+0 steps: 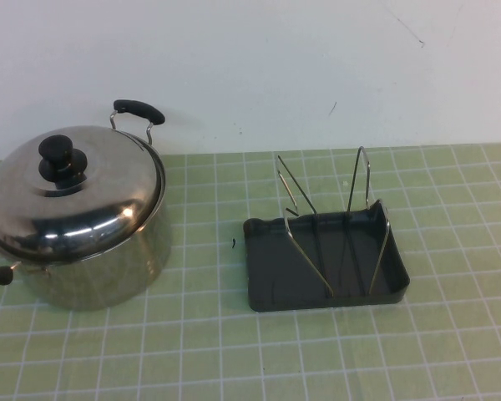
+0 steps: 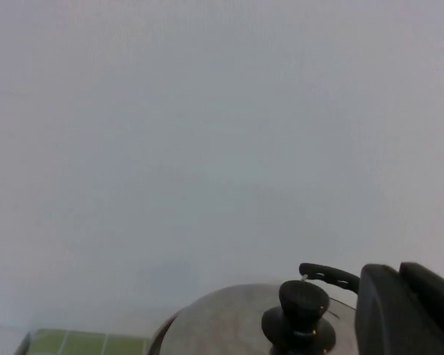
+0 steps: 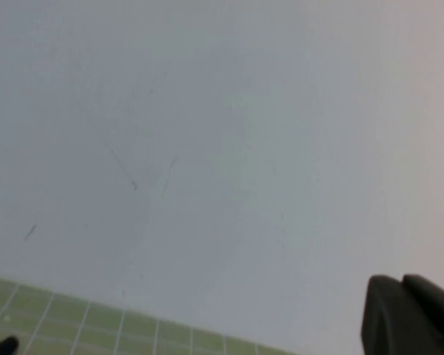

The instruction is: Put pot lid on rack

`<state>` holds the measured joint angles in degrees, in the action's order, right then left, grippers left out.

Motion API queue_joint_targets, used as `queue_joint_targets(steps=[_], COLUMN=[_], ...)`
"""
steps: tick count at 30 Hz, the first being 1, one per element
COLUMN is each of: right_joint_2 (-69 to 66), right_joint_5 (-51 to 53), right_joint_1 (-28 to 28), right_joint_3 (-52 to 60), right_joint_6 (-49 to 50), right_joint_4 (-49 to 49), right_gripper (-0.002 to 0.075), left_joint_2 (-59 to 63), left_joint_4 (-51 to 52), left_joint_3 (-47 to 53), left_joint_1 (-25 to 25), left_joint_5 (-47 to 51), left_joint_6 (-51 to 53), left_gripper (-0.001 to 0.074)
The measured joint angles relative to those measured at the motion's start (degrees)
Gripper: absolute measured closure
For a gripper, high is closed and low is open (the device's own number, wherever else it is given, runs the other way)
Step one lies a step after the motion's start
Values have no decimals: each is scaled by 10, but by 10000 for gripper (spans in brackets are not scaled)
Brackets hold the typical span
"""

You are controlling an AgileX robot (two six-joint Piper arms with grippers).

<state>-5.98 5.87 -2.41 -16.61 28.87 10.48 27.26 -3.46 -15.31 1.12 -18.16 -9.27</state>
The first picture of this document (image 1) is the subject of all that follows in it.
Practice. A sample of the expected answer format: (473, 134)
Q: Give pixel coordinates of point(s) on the green checkered table mat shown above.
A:
(401, 355)

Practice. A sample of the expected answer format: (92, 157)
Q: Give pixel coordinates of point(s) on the stainless steel pot lid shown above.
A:
(87, 188)

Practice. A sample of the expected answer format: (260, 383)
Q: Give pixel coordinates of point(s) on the stainless steel cooking pot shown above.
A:
(108, 271)

